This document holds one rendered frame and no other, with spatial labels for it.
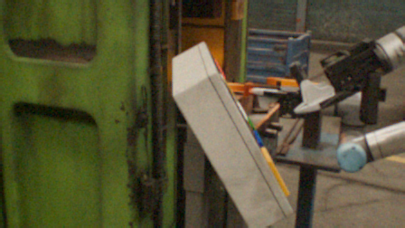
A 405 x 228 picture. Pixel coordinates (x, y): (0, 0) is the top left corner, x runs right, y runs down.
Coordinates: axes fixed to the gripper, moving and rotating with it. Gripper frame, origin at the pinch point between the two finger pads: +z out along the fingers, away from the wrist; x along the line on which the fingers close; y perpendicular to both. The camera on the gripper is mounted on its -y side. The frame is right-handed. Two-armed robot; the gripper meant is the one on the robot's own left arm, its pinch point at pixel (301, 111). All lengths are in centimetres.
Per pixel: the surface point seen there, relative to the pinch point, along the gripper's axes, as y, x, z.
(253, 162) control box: 5.9, 27.3, 13.1
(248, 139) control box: 9.8, 27.4, 12.1
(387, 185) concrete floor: -147, -206, -47
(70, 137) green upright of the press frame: 15, -27, 55
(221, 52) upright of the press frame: 7, -74, 9
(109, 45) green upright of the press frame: 31.4, -14.9, 31.0
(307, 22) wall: -142, -809, -154
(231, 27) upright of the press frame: 13, -76, 1
